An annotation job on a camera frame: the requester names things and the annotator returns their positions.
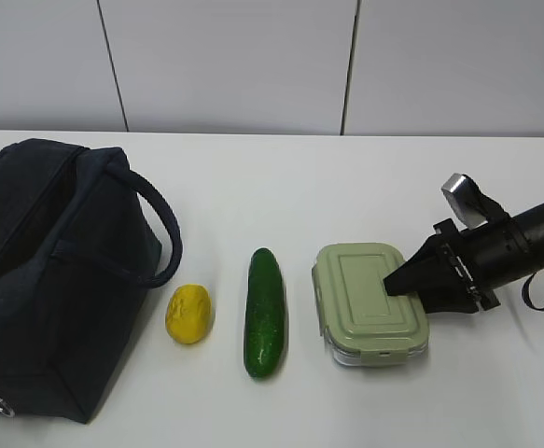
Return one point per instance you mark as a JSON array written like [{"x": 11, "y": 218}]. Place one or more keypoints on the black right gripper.
[{"x": 457, "y": 271}]

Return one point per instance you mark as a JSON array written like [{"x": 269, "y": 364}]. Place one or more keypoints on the green lidded food container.
[{"x": 359, "y": 321}]

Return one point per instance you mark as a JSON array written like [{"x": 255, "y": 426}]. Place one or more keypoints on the green cucumber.
[{"x": 265, "y": 315}]

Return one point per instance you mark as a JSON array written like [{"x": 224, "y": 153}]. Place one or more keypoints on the yellow lemon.
[{"x": 189, "y": 314}]

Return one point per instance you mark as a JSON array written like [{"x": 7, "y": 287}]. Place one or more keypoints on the dark navy lunch bag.
[{"x": 83, "y": 238}]

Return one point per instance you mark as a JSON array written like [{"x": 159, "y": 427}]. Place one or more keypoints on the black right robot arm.
[{"x": 532, "y": 226}]

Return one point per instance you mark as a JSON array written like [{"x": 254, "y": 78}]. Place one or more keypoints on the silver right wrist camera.
[{"x": 466, "y": 200}]

